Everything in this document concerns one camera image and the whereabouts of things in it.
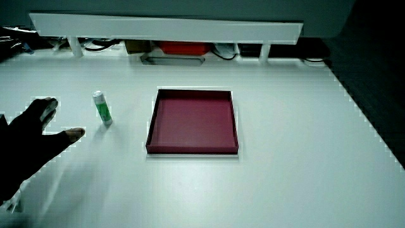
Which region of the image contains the person's left hand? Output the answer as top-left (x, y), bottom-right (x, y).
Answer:
top-left (0, 96), bottom-right (87, 203)

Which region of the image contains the green white glue stick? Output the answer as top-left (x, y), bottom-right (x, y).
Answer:
top-left (92, 90), bottom-right (114, 127)

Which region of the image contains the black equipment pile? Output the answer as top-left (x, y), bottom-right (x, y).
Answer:
top-left (0, 26), bottom-right (39, 63)

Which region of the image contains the brown cardboard box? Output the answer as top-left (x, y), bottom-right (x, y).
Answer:
top-left (124, 39), bottom-right (153, 55)

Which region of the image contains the maroon square tray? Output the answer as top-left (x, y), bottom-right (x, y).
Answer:
top-left (145, 89), bottom-right (240, 156)

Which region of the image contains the white desk shelf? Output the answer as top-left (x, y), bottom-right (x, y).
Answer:
top-left (28, 12), bottom-right (304, 61)

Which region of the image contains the orange box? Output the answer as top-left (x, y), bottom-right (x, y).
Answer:
top-left (158, 41), bottom-right (212, 56)

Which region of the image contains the black box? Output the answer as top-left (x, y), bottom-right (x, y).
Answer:
top-left (237, 43), bottom-right (263, 58)

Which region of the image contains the black cable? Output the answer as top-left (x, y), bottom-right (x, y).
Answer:
top-left (209, 47), bottom-right (239, 61)
top-left (82, 39), bottom-right (122, 53)

